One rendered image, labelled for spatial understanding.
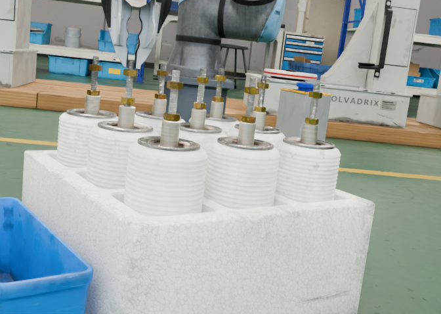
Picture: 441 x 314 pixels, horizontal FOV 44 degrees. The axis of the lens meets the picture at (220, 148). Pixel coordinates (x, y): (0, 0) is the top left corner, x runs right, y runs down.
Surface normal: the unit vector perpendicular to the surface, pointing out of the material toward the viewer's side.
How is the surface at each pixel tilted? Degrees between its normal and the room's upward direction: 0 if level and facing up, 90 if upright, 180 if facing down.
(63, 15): 90
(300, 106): 90
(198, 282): 90
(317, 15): 90
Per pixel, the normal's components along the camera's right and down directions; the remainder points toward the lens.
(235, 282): 0.58, 0.20
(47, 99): 0.11, 0.18
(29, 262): -0.80, -0.03
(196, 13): -0.26, 0.14
